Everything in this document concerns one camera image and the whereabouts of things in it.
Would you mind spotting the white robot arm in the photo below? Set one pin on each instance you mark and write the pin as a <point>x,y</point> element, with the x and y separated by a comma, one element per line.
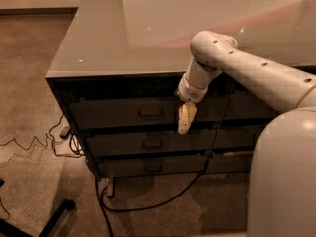
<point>282,187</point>

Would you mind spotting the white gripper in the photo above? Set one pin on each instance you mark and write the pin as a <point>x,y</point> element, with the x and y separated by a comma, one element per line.
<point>193,92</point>

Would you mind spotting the grey drawer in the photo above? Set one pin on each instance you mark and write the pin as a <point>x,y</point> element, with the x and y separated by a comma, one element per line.
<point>248,106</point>
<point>237,137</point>
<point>153,166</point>
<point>149,142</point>
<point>114,113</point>
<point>229,162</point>

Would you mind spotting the grey drawer cabinet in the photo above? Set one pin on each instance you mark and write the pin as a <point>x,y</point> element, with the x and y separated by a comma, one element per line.
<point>120,49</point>

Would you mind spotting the black stand leg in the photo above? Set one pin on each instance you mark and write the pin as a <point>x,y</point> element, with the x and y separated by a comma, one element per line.
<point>9,230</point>

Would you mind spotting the black power adapter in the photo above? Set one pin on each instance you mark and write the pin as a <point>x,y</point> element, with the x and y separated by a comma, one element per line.
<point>65,132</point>

